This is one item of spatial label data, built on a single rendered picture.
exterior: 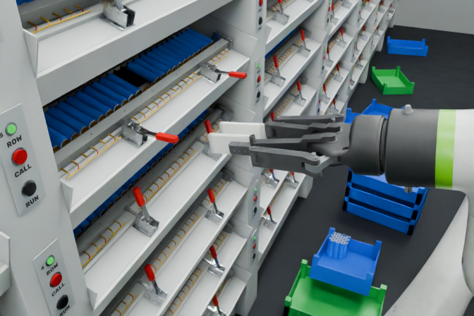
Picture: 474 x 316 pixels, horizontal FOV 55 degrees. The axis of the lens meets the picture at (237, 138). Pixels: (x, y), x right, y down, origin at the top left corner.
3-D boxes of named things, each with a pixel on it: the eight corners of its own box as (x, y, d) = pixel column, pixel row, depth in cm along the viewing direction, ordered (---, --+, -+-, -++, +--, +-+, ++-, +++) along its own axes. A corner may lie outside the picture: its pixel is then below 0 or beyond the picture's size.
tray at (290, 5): (321, 3, 163) (338, -34, 155) (259, 61, 116) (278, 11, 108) (272, -20, 167) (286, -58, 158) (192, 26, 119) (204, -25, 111)
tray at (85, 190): (245, 74, 108) (257, 39, 103) (66, 235, 61) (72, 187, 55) (173, 37, 112) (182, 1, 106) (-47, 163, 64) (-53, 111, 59)
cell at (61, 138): (34, 125, 68) (69, 145, 67) (25, 130, 67) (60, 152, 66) (35, 115, 67) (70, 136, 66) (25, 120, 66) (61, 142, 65)
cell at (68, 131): (44, 118, 70) (78, 139, 69) (36, 124, 69) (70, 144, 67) (45, 109, 69) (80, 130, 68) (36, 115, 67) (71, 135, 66)
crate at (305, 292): (383, 300, 159) (387, 285, 155) (373, 348, 143) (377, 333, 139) (300, 274, 170) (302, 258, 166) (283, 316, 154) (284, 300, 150)
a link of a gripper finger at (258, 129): (262, 125, 63) (264, 123, 64) (218, 123, 66) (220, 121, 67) (265, 144, 64) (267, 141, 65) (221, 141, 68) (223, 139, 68)
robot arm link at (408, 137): (441, 89, 54) (436, 124, 47) (439, 173, 59) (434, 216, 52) (388, 89, 57) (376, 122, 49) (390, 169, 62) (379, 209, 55)
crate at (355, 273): (326, 245, 183) (330, 226, 181) (377, 260, 176) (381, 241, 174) (308, 276, 155) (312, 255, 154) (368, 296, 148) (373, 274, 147)
